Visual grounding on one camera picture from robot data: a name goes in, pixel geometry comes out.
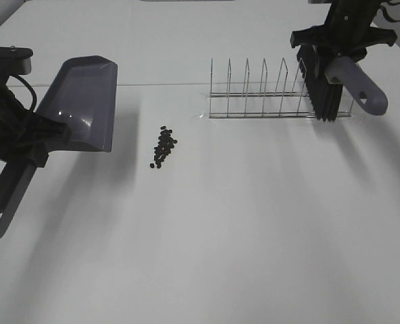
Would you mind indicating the metal wire rack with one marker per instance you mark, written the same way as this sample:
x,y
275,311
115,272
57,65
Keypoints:
x,y
285,96

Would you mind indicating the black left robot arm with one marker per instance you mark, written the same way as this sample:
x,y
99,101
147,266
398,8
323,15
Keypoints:
x,y
24,134

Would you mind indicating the pile of coffee beans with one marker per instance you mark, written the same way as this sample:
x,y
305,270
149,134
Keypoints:
x,y
165,144

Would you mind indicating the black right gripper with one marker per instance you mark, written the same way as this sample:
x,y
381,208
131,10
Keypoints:
x,y
347,30

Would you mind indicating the purple plastic dustpan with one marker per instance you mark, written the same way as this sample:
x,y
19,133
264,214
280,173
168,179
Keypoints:
x,y
83,95

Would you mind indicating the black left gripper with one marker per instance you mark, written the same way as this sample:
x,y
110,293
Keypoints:
x,y
13,116

